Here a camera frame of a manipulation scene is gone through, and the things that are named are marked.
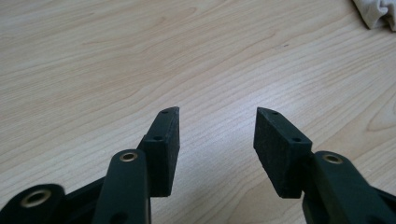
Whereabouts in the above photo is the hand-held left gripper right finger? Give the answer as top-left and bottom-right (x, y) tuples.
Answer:
(253, 106), (313, 200)

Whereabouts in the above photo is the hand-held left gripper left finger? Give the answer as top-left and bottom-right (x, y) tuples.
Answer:
(136, 106), (181, 198)

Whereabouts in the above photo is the white cloth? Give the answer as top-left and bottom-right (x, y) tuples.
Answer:
(352, 0), (396, 32)

